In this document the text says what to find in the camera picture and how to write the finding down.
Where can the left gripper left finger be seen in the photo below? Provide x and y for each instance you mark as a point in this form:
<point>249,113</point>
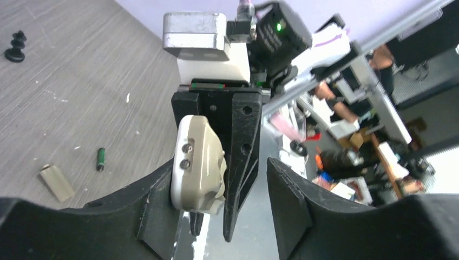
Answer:
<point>135,222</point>

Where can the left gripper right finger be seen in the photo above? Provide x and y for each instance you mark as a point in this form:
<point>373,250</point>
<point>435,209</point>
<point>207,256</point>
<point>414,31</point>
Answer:
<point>313,223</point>

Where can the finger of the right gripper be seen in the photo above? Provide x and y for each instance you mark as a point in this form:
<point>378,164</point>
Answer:
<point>242,154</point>
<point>196,220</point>

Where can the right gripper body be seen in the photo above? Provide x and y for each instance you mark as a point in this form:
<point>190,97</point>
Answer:
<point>212,99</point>

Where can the white remote control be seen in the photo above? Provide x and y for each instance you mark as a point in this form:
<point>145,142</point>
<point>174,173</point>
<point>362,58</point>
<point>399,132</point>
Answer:
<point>199,166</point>

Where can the green battery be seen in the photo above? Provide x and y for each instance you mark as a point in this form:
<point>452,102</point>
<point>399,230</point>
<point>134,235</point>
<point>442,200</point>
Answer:
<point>100,159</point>

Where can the beige battery cover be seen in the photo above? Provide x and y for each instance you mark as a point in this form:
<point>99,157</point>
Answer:
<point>56,182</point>

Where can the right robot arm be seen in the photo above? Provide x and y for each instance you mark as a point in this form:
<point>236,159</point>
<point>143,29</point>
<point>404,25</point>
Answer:
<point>280,48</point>

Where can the black chess piece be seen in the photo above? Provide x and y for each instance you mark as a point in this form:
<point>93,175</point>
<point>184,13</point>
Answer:
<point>15,54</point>

